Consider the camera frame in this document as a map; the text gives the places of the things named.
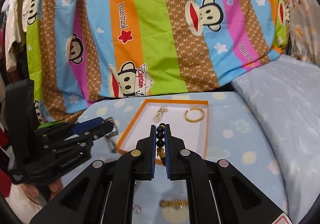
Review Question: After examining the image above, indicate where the light blue pillow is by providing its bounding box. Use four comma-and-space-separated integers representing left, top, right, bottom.
231, 54, 320, 219

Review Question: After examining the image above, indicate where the black bead bracelet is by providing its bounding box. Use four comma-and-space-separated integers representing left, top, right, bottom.
155, 122, 167, 166

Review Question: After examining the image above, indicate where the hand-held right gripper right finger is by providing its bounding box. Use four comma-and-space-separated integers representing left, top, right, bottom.
165, 123, 288, 224

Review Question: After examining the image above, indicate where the striped monkey print blanket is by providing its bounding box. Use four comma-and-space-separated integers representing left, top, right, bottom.
24, 0, 291, 124

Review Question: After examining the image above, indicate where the grey printed cloth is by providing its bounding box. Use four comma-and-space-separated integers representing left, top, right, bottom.
274, 0, 320, 63

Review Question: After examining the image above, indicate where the gold chain bracelet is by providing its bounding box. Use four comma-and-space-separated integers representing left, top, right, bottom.
184, 107, 206, 123

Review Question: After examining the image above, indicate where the person's left hand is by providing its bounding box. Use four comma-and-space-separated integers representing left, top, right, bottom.
25, 178, 63, 202

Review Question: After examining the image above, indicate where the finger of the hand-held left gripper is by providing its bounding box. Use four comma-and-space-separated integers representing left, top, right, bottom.
41, 130, 114, 156
34, 116, 116, 141

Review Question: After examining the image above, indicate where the white glittery garment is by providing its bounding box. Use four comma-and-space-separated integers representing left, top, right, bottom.
2, 0, 52, 73

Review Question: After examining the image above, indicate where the silver chain bracelet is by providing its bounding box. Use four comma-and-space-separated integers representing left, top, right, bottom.
104, 117, 119, 154

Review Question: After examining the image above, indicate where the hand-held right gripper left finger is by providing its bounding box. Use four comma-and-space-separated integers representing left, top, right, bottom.
29, 125, 157, 224

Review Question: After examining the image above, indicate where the thick gold chain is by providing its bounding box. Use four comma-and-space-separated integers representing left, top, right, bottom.
159, 199, 189, 209

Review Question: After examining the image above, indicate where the white box with orange rim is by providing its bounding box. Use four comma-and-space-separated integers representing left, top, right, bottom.
116, 99, 209, 165

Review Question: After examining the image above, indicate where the light blue dotted bed sheet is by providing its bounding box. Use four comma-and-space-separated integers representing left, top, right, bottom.
75, 91, 288, 224

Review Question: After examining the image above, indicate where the red cloth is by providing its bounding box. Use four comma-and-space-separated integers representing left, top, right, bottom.
0, 124, 16, 191

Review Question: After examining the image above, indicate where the pearl bracelet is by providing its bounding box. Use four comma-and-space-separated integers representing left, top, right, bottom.
153, 105, 169, 123

